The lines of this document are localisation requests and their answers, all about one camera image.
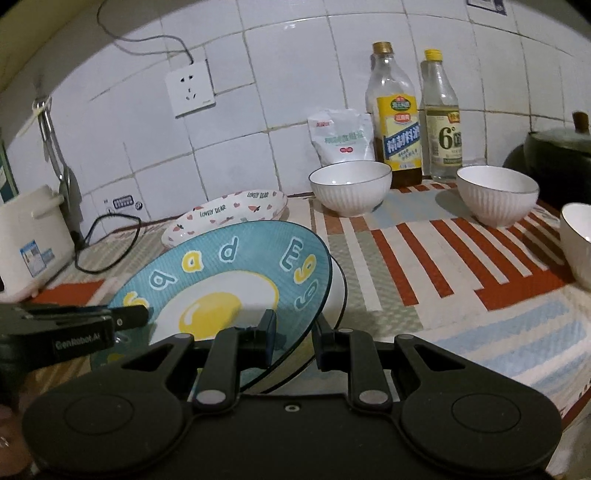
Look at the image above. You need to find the striped tablecloth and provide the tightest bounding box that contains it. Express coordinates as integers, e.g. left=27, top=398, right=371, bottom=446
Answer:
left=0, top=178, right=591, bottom=480

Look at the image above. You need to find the white ribbed bowl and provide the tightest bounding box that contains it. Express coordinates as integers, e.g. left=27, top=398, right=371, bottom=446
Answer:
left=456, top=165, right=540, bottom=228
left=560, top=203, right=591, bottom=291
left=308, top=161, right=393, bottom=217

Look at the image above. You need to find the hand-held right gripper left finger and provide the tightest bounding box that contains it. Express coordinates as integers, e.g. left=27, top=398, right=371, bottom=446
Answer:
left=121, top=309, right=278, bottom=414

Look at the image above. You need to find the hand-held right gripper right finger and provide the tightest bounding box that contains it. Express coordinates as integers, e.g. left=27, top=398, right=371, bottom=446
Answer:
left=312, top=318, right=467, bottom=412

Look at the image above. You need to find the white wall socket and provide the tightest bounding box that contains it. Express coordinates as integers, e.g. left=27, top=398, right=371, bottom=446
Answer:
left=165, top=59, right=217, bottom=119

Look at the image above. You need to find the white heart-print plate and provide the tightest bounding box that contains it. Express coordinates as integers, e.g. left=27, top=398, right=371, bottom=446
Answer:
left=161, top=189, right=289, bottom=252

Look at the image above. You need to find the plain white bowl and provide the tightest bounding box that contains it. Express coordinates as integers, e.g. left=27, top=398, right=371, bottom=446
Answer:
left=252, top=259, right=348, bottom=395

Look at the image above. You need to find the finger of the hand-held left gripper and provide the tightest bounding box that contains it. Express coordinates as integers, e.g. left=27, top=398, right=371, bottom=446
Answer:
left=110, top=306, right=150, bottom=330

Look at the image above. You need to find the white rice cooker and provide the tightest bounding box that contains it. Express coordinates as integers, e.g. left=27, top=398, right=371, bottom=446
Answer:
left=0, top=185, right=77, bottom=303

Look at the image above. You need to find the blue egg-print plate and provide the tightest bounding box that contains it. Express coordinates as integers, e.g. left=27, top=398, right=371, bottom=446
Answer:
left=91, top=220, right=333, bottom=402

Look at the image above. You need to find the hanging metal ladle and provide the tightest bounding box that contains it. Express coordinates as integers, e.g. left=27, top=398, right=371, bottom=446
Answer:
left=32, top=95, right=84, bottom=241

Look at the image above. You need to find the clear vinegar bottle yellow cap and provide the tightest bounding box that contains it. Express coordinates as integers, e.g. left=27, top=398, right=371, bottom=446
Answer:
left=419, top=49, right=464, bottom=182

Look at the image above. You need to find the grey wall cable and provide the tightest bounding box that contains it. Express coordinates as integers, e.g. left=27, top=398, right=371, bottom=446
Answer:
left=96, top=0, right=195, bottom=63

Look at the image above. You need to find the yellow-label cooking wine bottle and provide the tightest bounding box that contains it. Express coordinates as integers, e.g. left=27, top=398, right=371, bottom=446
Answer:
left=366, top=41, right=424, bottom=189

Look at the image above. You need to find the glass pot lid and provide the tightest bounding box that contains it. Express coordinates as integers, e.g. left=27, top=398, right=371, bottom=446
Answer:
left=524, top=112, right=591, bottom=155

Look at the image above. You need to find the dark cooking pot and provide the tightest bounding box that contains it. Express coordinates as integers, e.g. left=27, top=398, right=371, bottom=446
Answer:
left=502, top=138, right=591, bottom=206

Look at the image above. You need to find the black power cable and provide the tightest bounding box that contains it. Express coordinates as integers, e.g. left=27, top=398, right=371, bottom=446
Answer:
left=74, top=213, right=144, bottom=274

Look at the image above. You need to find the person's left hand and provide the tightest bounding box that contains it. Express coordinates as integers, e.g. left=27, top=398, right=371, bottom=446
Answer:
left=0, top=406, right=32, bottom=467

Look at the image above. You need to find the white salt bag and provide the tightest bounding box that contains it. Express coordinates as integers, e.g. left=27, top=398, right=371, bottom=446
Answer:
left=307, top=108, right=376, bottom=169

